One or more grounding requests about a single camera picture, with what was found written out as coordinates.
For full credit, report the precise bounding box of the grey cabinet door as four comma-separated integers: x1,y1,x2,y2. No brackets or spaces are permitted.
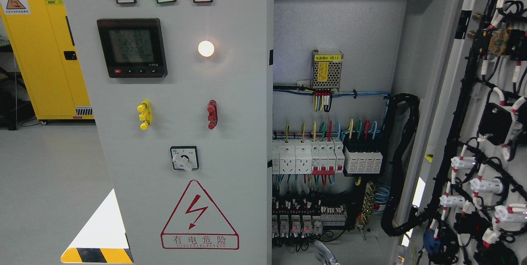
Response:
64,0,273,265
386,0,526,265

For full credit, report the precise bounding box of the red terminal block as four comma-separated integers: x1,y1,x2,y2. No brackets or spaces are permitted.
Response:
207,100,218,130

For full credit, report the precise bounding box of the white breaker and socket row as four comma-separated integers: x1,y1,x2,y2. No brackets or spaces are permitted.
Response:
271,139,345,176

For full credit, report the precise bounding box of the metal mesh power supply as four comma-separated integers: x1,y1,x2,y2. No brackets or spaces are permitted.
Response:
311,48,344,92

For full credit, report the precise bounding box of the white indicator light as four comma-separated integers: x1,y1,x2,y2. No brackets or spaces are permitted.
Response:
198,40,216,58

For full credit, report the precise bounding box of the black surge protector block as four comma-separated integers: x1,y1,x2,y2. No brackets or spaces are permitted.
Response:
344,136,384,177

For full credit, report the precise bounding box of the lower relay terminal row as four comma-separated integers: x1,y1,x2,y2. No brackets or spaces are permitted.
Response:
270,191,354,240

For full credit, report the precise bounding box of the yellow terminal block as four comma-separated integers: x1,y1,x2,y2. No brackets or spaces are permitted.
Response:
137,100,153,130

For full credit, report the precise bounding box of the red electric hazard sticker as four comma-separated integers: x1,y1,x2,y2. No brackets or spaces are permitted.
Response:
160,179,240,250

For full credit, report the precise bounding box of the black digital power meter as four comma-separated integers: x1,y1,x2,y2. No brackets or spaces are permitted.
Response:
97,18,168,78

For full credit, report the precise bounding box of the yellow safety cabinet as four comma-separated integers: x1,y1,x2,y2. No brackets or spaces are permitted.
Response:
1,0,94,122

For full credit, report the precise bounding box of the rotary selector switch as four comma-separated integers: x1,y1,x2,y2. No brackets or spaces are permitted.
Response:
170,146,199,172

